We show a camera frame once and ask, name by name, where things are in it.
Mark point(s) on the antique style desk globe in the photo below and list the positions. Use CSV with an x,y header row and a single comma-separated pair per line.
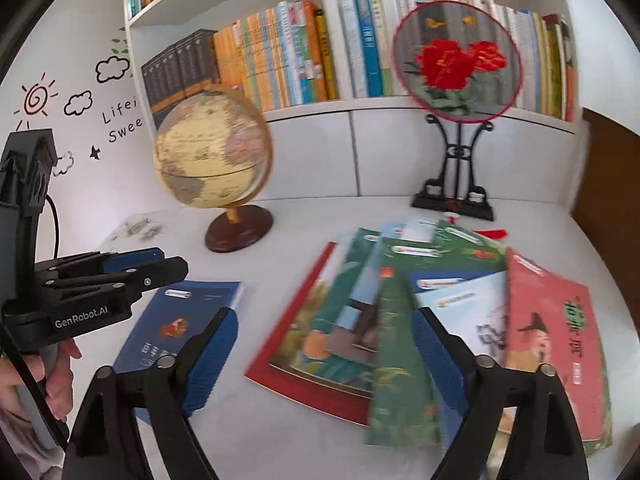
x,y
210,145

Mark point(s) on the brown wooden cabinet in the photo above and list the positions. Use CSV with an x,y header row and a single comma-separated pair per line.
x,y
610,170

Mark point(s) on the red tassel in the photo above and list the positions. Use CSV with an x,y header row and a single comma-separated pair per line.
x,y
495,233

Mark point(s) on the green tree wall sticker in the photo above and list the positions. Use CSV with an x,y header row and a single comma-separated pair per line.
x,y
120,40

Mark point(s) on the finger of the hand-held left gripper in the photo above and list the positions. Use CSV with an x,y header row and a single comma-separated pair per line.
x,y
160,272
135,258

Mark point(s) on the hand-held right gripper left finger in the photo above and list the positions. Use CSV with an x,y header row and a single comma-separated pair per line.
x,y
212,355

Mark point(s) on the person's left hand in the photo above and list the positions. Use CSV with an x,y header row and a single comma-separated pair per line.
x,y
60,380

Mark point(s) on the round embroidered flower fan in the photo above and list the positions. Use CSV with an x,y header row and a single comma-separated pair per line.
x,y
450,60

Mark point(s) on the row of white blue books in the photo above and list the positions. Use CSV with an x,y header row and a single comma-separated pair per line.
x,y
370,50

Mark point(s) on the row of orange colourful books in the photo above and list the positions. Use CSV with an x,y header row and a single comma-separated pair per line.
x,y
270,55

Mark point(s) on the blue storybook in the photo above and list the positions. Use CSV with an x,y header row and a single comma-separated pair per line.
x,y
165,325

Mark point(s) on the small cloud wall sticker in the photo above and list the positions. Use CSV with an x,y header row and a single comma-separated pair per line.
x,y
64,161

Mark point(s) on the teal book with mantis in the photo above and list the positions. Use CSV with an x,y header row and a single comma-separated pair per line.
x,y
345,270

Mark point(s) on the medium cloud wall sticker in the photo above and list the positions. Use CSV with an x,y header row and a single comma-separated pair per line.
x,y
78,103

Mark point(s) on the light blue book with pavilion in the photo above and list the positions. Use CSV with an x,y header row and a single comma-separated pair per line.
x,y
352,310

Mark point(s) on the row of dark hardcover books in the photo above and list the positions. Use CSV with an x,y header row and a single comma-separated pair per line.
x,y
180,70

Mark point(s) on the red storybook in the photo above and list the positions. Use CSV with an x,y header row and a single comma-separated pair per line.
x,y
320,400

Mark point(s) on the black lettering wall sticker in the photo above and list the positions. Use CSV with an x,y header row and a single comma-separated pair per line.
x,y
117,135

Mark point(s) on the olive green book with flowers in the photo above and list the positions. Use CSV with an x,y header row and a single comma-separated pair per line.
x,y
400,385

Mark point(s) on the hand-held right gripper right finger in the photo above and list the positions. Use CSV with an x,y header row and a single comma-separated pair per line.
x,y
440,360

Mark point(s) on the black bird wall sticker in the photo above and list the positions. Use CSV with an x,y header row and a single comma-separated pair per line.
x,y
95,152

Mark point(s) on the person's left forearm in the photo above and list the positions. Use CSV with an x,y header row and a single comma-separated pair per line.
x,y
25,452

